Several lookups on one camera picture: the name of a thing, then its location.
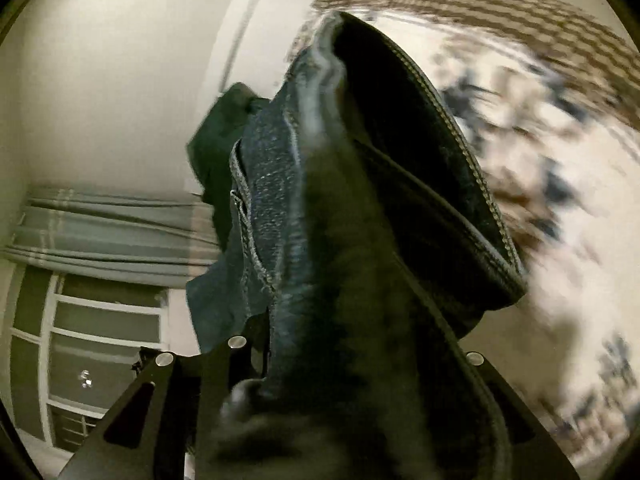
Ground white framed window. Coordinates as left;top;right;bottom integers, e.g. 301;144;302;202
9;264;169;455

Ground green striped curtain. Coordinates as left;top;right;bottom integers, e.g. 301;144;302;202
4;187;222;289

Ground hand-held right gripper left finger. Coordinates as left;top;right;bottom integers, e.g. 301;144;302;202
57;317;272;480

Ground dark blue jeans pants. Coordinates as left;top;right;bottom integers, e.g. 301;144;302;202
185;10;529;480

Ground dark green blanket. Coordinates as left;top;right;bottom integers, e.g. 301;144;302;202
187;82;271;253

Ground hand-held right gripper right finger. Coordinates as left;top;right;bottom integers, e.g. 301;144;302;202
462;350;582;480

